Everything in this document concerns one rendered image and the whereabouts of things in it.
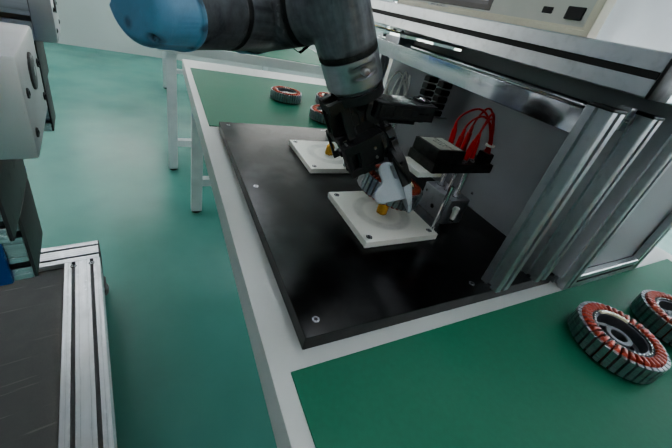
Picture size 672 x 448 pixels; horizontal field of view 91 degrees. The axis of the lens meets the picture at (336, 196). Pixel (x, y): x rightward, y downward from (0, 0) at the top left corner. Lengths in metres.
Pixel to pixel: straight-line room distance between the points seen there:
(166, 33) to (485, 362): 0.49
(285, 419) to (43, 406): 0.76
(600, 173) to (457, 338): 0.31
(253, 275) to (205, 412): 0.78
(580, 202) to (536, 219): 0.11
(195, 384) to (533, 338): 0.98
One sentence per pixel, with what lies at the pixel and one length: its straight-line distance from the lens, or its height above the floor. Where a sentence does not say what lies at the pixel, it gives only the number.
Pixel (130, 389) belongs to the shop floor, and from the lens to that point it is 1.27.
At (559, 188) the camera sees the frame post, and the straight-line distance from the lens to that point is 0.49.
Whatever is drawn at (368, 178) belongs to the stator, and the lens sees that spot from 0.54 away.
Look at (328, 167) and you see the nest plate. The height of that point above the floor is 0.78.
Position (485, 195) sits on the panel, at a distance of 0.76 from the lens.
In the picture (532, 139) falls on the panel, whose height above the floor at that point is 0.95.
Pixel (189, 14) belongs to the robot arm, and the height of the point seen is 1.05.
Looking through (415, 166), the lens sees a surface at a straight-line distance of 0.57.
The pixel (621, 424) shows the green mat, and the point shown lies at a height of 0.75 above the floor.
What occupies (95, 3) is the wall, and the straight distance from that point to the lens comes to 5.18.
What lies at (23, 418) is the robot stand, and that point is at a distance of 1.06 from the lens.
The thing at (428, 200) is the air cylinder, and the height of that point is 0.79.
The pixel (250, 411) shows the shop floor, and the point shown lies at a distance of 1.20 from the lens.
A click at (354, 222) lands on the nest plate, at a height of 0.78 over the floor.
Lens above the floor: 1.08
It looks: 29 degrees down
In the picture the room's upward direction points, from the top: 15 degrees clockwise
